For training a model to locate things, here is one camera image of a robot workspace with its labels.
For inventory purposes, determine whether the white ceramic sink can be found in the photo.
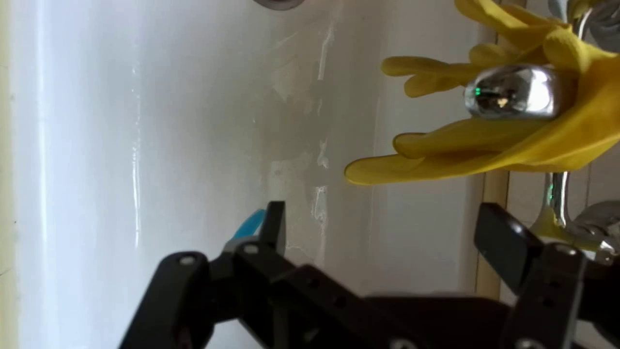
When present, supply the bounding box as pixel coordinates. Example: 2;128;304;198
11;0;486;349

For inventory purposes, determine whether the metal sink drain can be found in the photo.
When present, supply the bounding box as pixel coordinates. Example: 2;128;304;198
250;0;306;11

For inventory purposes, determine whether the chrome wall tap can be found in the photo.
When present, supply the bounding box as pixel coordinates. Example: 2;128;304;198
463;0;620;267

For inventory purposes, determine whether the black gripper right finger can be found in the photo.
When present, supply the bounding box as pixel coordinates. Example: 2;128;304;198
473;201;620;349

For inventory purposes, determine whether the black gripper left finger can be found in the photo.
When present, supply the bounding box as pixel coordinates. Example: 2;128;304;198
118;200;364;349

